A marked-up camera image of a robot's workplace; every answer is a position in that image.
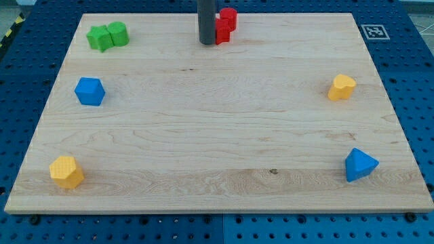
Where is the blue cube block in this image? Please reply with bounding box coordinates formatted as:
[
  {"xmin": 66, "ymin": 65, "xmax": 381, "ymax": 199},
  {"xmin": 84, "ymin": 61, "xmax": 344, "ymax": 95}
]
[{"xmin": 74, "ymin": 77, "xmax": 105, "ymax": 106}]

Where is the red star block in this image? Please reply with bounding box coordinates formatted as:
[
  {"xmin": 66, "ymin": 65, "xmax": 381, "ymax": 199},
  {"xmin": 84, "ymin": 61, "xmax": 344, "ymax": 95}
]
[{"xmin": 215, "ymin": 18, "xmax": 231, "ymax": 45}]

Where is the yellow hexagon block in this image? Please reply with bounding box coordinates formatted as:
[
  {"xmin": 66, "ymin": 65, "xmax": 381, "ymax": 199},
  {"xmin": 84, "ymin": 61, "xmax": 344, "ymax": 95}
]
[{"xmin": 49, "ymin": 156, "xmax": 85, "ymax": 189}]

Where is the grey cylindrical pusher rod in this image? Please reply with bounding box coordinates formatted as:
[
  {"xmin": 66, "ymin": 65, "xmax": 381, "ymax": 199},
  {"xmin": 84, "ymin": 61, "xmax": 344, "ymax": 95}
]
[{"xmin": 197, "ymin": 0, "xmax": 216, "ymax": 45}]

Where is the blue triangle block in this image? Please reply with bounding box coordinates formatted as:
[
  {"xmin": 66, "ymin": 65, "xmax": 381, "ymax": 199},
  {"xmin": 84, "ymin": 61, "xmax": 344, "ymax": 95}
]
[{"xmin": 345, "ymin": 148, "xmax": 379, "ymax": 182}]

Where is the yellow heart block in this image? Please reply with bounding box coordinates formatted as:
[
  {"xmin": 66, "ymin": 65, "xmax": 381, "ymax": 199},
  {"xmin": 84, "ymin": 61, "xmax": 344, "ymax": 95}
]
[{"xmin": 328, "ymin": 74, "xmax": 357, "ymax": 101}]

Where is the white fiducial marker tag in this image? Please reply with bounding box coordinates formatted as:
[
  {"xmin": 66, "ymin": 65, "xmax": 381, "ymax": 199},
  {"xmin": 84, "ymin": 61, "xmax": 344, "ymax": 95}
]
[{"xmin": 361, "ymin": 24, "xmax": 390, "ymax": 40}]

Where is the green star block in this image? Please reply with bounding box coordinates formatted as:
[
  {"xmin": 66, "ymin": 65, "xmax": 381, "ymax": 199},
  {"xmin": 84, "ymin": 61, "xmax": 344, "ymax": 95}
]
[{"xmin": 86, "ymin": 25, "xmax": 114, "ymax": 52}]

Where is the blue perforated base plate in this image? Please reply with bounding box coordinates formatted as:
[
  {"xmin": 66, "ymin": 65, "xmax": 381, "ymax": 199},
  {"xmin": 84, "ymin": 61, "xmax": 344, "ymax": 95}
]
[{"xmin": 1, "ymin": 1, "xmax": 433, "ymax": 243}]

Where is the green cylinder block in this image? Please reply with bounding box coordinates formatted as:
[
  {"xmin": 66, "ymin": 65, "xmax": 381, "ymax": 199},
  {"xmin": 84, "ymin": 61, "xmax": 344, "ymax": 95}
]
[{"xmin": 107, "ymin": 22, "xmax": 130, "ymax": 47}]

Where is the wooden board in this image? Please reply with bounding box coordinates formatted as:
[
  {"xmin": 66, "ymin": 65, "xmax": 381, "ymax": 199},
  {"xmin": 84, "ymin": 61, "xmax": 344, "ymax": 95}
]
[{"xmin": 5, "ymin": 13, "xmax": 433, "ymax": 214}]

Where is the red cylinder block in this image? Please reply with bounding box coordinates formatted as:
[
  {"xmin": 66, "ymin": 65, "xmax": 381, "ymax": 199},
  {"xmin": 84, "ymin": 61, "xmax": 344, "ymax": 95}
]
[{"xmin": 219, "ymin": 7, "xmax": 237, "ymax": 31}]

